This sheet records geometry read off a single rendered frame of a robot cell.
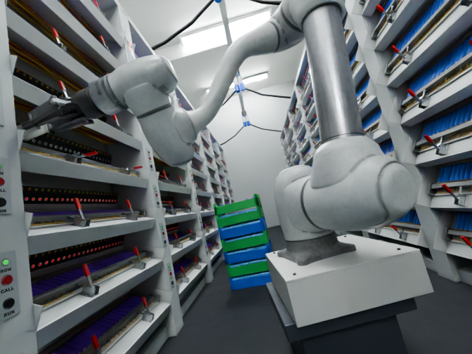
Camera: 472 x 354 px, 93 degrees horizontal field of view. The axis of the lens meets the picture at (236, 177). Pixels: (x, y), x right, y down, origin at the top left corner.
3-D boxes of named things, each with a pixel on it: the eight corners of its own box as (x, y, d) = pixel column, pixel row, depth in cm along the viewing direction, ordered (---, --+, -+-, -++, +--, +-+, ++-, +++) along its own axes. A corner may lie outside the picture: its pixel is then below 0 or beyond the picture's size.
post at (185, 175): (213, 278, 180) (172, 78, 205) (211, 282, 170) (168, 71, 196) (189, 283, 181) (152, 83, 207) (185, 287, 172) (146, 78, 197)
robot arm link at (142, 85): (97, 69, 52) (128, 123, 57) (159, 42, 51) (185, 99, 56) (116, 72, 62) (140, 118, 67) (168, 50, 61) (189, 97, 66)
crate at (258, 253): (272, 248, 160) (270, 237, 161) (271, 256, 140) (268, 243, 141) (232, 257, 164) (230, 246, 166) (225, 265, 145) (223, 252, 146)
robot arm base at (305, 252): (317, 241, 85) (313, 227, 86) (359, 249, 63) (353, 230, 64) (272, 253, 81) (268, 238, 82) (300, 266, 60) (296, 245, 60)
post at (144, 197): (183, 324, 111) (126, 13, 136) (176, 336, 101) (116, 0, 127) (145, 331, 112) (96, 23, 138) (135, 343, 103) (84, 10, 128)
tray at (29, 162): (147, 188, 111) (150, 169, 112) (13, 170, 52) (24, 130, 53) (109, 182, 114) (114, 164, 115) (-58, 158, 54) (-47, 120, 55)
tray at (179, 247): (201, 244, 175) (204, 225, 176) (169, 264, 115) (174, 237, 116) (176, 239, 177) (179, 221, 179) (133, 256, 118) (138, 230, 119)
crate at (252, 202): (261, 204, 164) (258, 194, 165) (259, 205, 144) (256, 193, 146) (223, 213, 169) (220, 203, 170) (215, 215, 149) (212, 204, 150)
